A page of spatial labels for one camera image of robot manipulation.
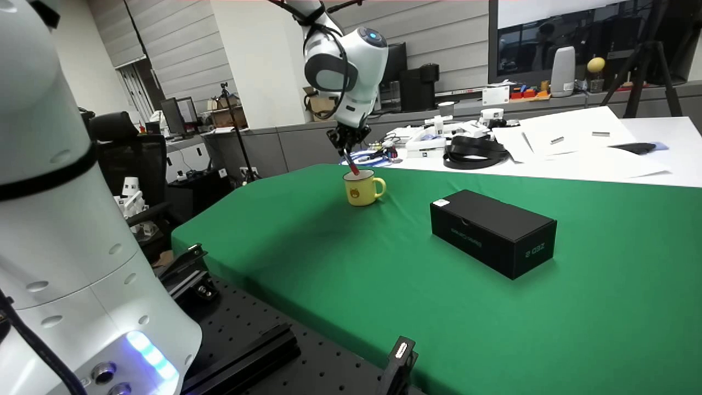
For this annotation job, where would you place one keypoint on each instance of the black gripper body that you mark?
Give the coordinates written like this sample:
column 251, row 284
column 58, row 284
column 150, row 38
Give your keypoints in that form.
column 342, row 135

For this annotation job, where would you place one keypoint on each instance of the silver marker with red cap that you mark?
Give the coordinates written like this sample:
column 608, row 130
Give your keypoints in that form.
column 352, row 165

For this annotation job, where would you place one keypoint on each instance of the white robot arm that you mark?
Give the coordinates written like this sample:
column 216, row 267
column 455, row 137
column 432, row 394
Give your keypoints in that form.
column 88, row 314

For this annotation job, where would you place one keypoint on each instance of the yellow mug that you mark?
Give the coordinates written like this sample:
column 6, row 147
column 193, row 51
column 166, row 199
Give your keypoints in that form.
column 362, row 188

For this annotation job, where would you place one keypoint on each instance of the cardboard box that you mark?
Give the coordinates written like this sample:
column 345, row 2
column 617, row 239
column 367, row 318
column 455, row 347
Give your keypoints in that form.
column 319, row 107

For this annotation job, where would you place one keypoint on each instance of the black computer monitor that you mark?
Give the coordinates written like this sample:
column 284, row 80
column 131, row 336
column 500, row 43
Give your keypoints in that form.
column 388, row 89

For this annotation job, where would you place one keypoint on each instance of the black tripod stand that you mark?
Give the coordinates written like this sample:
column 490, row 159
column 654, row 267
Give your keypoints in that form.
column 248, row 175

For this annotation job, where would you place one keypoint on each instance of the black rectangular box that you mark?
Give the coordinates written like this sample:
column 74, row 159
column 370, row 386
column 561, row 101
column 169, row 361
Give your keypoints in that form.
column 500, row 236

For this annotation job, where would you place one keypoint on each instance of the green table cloth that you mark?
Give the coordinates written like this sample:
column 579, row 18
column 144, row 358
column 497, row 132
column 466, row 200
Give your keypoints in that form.
column 614, row 313

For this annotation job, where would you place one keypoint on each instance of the black table clamp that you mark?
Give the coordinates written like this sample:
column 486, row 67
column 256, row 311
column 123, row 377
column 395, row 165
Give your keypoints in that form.
column 397, row 372

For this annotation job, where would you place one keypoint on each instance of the black office chair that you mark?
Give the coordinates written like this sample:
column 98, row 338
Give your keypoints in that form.
column 129, row 153

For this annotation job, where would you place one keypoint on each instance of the white speaker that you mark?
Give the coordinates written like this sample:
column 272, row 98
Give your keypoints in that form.
column 562, row 75

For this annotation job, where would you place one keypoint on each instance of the white paper sheets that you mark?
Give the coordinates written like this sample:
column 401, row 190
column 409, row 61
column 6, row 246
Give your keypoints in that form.
column 586, row 144

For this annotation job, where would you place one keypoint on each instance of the yellow ball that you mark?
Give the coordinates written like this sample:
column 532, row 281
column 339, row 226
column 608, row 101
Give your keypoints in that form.
column 596, row 65

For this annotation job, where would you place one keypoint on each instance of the black flat device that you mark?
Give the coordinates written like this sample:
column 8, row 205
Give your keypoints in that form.
column 637, row 147

